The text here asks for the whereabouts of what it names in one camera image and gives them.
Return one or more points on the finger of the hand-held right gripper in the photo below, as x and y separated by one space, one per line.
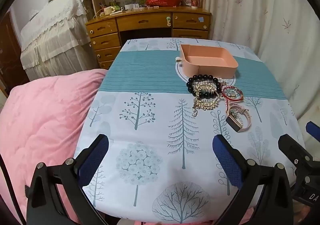
295 150
313 130

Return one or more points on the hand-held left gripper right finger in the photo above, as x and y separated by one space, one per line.
226 160

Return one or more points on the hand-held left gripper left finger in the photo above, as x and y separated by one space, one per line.
93 158

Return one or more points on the gold pearl earring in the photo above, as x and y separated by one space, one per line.
194 112

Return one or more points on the flower charm bangle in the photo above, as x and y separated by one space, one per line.
231 93

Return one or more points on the pink plastic tray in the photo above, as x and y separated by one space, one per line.
207 58

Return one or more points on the pink quilted blanket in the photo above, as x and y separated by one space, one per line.
42 125

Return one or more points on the tree print tablecloth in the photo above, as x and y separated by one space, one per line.
150 105

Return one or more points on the round white floral mat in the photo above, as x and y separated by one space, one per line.
181 71

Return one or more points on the white leaf print curtain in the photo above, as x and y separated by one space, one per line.
260 10

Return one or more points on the brown wooden door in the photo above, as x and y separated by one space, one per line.
10 50

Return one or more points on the lace covered piano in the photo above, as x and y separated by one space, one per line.
57 25

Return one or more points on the wooden desk with drawers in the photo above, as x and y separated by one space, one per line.
140 22

